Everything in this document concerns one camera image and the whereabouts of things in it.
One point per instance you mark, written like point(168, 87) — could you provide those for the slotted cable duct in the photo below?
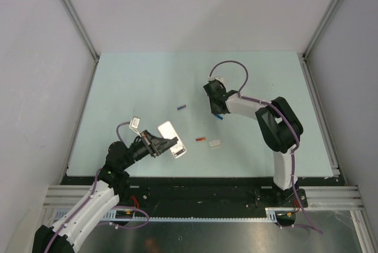
point(117, 215)

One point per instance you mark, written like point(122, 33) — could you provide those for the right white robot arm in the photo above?
point(280, 128)

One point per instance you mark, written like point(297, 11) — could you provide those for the left aluminium frame post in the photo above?
point(80, 29)

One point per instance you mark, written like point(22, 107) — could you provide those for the white battery cover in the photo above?
point(215, 143)

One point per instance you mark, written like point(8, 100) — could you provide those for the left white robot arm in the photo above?
point(110, 187)

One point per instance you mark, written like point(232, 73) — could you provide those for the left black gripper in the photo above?
point(157, 145)

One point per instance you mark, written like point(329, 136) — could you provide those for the red white remote control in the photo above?
point(167, 131)

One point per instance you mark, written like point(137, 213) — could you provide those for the aluminium frame post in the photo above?
point(325, 21)
point(80, 29)

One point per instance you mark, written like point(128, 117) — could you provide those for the right aluminium frame post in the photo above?
point(325, 21)

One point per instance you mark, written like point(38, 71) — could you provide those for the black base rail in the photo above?
point(202, 197)

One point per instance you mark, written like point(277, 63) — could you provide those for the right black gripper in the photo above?
point(212, 110)

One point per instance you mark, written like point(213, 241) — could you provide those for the blue purple battery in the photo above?
point(181, 107)

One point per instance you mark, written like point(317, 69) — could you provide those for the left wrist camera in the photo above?
point(134, 124)

